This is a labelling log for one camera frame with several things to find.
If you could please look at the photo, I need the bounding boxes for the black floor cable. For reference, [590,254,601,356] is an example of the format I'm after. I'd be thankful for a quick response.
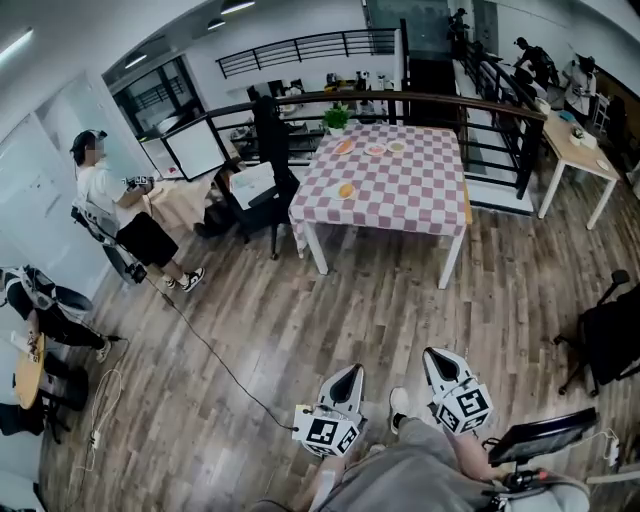
[142,277,301,432]

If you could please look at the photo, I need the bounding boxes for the person's white shoe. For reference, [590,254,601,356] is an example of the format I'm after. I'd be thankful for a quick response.
[388,386,412,435]

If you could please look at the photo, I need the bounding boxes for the pink white checkered tablecloth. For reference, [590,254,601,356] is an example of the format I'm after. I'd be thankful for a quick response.
[288,122,474,256]

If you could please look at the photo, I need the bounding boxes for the white-legged table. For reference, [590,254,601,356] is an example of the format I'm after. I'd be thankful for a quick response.
[299,177,474,290]

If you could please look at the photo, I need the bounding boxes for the wooden desk with white legs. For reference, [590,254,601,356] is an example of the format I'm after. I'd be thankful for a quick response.
[537,113,622,231]

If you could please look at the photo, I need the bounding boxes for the white light panel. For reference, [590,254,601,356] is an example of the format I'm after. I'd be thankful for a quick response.
[138,119,227,182]

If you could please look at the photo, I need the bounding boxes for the black railing with wooden rail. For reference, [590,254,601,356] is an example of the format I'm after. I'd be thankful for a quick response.
[204,89,549,201]

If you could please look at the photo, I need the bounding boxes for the person's left forearm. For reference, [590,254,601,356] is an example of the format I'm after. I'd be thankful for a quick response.
[319,452,351,501]

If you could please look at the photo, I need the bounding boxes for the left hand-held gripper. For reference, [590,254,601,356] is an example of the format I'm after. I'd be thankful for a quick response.
[292,363,370,459]

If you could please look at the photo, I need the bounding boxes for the person's right forearm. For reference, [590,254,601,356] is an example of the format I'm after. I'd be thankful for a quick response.
[452,428,496,482]

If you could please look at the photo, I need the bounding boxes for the black office chair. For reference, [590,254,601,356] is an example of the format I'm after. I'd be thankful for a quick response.
[552,269,640,399]
[202,94,302,261]

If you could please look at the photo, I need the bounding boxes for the round wooden table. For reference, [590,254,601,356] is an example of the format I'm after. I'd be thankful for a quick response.
[13,332,47,411]

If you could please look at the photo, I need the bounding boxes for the person's grey shirt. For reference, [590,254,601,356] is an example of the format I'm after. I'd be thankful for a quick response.
[259,439,591,512]

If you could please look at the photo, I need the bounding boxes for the white cable with power strip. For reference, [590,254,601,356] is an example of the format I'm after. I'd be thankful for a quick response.
[74,368,124,472]

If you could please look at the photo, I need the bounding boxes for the black balcony railing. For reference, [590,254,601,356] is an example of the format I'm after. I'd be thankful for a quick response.
[215,28,403,80]

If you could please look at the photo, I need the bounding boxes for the grey chest pack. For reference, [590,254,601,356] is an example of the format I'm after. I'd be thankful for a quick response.
[519,474,592,512]

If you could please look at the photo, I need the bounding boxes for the person's grey trousers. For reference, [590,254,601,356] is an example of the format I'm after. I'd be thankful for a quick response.
[394,414,456,456]

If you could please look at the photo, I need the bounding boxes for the black mounted tablet screen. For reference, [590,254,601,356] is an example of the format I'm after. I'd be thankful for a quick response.
[487,407,600,467]

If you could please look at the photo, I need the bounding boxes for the potted green plant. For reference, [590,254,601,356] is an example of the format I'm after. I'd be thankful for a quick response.
[322,102,355,137]

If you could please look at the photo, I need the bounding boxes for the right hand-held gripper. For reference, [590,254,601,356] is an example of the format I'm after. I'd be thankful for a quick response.
[422,347,494,435]

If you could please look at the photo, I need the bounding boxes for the black tablet mount clamp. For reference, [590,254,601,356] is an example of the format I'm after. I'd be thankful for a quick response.
[499,467,554,496]

